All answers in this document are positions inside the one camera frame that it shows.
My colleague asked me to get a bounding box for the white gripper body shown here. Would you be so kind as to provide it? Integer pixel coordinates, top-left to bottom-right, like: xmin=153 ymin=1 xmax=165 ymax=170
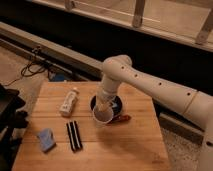
xmin=96 ymin=88 xmax=116 ymax=111

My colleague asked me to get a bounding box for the white ceramic cup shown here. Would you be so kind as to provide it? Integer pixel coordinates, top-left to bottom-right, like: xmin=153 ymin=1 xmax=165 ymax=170
xmin=93 ymin=106 xmax=114 ymax=124

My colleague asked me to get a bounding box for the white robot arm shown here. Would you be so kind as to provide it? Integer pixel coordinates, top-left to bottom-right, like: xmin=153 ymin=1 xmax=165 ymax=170
xmin=93 ymin=55 xmax=213 ymax=171

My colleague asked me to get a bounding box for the dark ceramic bowl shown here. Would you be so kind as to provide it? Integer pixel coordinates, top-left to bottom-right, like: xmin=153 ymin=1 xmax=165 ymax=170
xmin=90 ymin=96 xmax=123 ymax=116

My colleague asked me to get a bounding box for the red-brown small object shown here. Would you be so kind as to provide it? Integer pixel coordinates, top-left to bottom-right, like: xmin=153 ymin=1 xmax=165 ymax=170
xmin=108 ymin=115 xmax=131 ymax=124

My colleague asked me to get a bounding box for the white plastic bottle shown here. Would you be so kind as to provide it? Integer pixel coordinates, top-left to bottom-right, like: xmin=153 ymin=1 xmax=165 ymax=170
xmin=59 ymin=87 xmax=79 ymax=117

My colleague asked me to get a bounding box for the blue object on floor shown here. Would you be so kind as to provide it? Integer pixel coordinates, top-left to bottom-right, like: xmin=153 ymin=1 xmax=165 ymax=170
xmin=49 ymin=74 xmax=67 ymax=82

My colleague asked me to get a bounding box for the black striped brush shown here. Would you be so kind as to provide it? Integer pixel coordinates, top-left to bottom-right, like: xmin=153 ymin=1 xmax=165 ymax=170
xmin=66 ymin=121 xmax=83 ymax=152

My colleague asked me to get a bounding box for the black equipment at left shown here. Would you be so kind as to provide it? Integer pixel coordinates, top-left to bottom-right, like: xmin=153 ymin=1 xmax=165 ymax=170
xmin=0 ymin=84 xmax=28 ymax=171

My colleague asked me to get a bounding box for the black cable on floor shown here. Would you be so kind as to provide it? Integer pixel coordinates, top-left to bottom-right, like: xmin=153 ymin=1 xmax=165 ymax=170
xmin=3 ymin=44 xmax=56 ymax=87

